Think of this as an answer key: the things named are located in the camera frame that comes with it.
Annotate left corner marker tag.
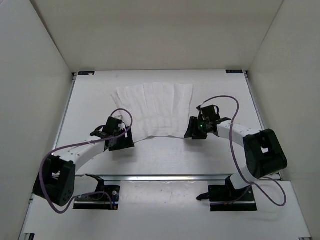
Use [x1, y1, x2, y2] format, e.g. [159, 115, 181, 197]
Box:
[77, 71, 95, 76]

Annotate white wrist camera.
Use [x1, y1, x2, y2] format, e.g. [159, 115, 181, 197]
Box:
[196, 104, 204, 112]
[115, 115, 127, 131]

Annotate aluminium front table rail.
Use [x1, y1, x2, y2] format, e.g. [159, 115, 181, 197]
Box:
[44, 173, 283, 183]

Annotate corner marker tag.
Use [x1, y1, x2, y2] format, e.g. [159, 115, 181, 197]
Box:
[225, 69, 243, 74]
[77, 71, 95, 76]

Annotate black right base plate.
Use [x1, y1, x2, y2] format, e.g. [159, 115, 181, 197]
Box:
[208, 185, 258, 212]

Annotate white pleated skirt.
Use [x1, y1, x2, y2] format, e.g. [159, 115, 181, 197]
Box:
[111, 82, 194, 143]

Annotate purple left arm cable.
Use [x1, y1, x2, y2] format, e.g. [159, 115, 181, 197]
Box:
[41, 108, 134, 214]

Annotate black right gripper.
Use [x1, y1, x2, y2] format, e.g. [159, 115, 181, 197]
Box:
[184, 116, 209, 140]

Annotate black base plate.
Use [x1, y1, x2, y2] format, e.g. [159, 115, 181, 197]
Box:
[73, 181, 121, 211]
[208, 185, 258, 212]

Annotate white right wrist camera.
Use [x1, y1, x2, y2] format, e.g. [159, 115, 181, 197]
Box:
[196, 104, 204, 112]

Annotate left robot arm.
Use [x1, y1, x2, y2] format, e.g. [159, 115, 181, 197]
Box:
[32, 116, 135, 207]

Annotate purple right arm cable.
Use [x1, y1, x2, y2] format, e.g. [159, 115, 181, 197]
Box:
[198, 95, 288, 207]

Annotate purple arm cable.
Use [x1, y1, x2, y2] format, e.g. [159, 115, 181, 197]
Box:
[198, 95, 288, 207]
[41, 108, 134, 214]

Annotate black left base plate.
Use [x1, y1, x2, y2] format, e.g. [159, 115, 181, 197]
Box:
[73, 181, 121, 211]

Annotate right corner marker tag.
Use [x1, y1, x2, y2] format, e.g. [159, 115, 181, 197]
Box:
[225, 69, 243, 74]

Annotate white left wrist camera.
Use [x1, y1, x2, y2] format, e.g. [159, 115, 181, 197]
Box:
[115, 115, 127, 131]

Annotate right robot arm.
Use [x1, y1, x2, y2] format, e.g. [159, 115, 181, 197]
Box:
[184, 105, 288, 204]

